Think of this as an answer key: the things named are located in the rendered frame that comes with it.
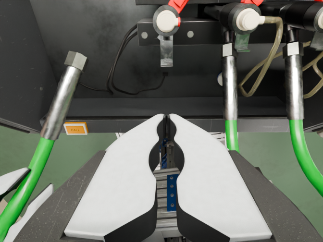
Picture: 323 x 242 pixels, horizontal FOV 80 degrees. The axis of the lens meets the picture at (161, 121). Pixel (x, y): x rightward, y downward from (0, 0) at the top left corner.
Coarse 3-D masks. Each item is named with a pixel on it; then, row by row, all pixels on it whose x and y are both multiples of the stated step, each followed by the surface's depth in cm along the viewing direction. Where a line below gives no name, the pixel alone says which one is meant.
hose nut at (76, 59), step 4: (68, 52) 21; (72, 52) 20; (76, 52) 20; (68, 56) 21; (72, 56) 20; (76, 56) 20; (80, 56) 21; (84, 56) 21; (68, 60) 20; (72, 60) 20; (76, 60) 20; (80, 60) 21; (84, 60) 21; (88, 60) 22; (68, 64) 20; (72, 64) 20; (76, 64) 20; (80, 64) 21; (84, 64) 21; (80, 68) 21; (84, 68) 21; (84, 72) 22
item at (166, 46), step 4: (160, 36) 21; (172, 36) 21; (160, 40) 21; (164, 40) 21; (168, 40) 21; (172, 40) 21; (160, 44) 21; (164, 44) 21; (168, 44) 21; (172, 44) 21; (164, 48) 21; (168, 48) 21; (172, 48) 21; (164, 52) 22; (168, 52) 22; (172, 52) 21; (164, 56) 22; (168, 56) 22; (172, 56) 22; (164, 60) 22; (168, 60) 22; (172, 60) 22
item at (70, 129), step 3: (66, 123) 46; (66, 126) 46; (69, 126) 46; (72, 126) 46; (75, 126) 46; (78, 126) 46; (81, 126) 46; (69, 129) 46; (72, 129) 46; (75, 129) 46; (78, 129) 46; (81, 129) 46; (87, 129) 47; (69, 132) 47; (72, 132) 47; (75, 132) 47; (78, 132) 47; (81, 132) 47; (84, 132) 47; (87, 132) 47
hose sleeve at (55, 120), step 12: (72, 72) 20; (60, 84) 20; (72, 84) 20; (60, 96) 20; (72, 96) 21; (60, 108) 20; (48, 120) 20; (60, 120) 20; (48, 132) 20; (60, 132) 21
